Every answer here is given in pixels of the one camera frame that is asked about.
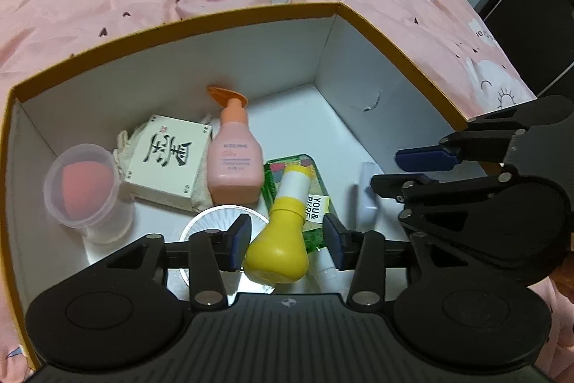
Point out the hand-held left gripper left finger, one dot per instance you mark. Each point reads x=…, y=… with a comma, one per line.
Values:
x=240, y=239

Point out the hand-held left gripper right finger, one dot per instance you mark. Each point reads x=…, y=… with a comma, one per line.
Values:
x=334, y=240

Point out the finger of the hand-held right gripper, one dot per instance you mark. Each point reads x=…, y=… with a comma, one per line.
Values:
x=424, y=157
x=448, y=184

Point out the yellow bulb shaped bottle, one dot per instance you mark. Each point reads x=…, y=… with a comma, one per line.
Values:
x=278, y=244

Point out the orange cardboard box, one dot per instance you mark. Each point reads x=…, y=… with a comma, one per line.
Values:
x=134, y=87

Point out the round clear lid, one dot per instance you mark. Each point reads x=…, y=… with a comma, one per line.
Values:
x=210, y=219

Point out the green patterned packet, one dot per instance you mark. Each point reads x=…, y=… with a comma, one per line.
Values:
x=316, y=179

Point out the pink pump bottle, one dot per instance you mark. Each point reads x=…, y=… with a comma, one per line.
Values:
x=233, y=158

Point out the white square box black print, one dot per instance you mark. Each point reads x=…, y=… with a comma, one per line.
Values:
x=166, y=158

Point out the beige cloth pouch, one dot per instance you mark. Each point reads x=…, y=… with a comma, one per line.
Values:
x=125, y=145

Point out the pink makeup sponge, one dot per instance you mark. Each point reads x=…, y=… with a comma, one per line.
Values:
x=85, y=185

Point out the dark cabinet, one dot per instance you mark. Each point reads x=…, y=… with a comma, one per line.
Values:
x=538, y=28

